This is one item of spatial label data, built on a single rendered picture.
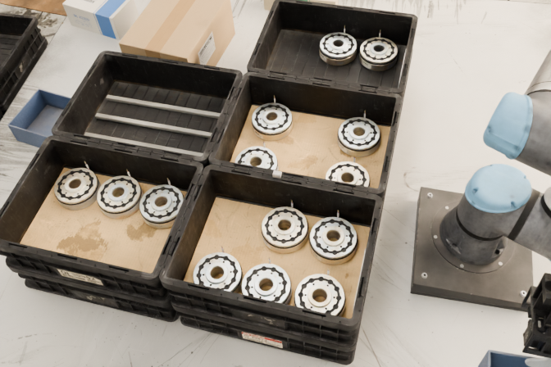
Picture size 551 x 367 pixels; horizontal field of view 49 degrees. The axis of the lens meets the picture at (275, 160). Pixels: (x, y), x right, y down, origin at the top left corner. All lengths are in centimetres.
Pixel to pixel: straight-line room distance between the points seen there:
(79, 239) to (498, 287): 94
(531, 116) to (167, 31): 125
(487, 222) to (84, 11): 141
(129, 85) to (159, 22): 23
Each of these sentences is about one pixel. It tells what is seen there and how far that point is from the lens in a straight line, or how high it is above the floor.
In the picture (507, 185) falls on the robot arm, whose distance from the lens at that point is 130.
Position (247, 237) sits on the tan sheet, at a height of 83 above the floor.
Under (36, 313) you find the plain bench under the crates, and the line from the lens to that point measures 155.
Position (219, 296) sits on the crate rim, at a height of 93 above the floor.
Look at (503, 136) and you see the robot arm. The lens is 77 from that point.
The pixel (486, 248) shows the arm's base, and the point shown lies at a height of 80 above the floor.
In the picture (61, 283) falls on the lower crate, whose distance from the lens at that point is 144.
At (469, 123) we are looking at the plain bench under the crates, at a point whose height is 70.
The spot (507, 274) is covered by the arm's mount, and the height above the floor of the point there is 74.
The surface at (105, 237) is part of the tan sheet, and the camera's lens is 143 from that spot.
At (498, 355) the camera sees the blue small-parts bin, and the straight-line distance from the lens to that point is 96.
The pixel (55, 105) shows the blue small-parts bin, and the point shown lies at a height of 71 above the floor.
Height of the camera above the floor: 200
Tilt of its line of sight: 53 degrees down
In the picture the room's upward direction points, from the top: 6 degrees counter-clockwise
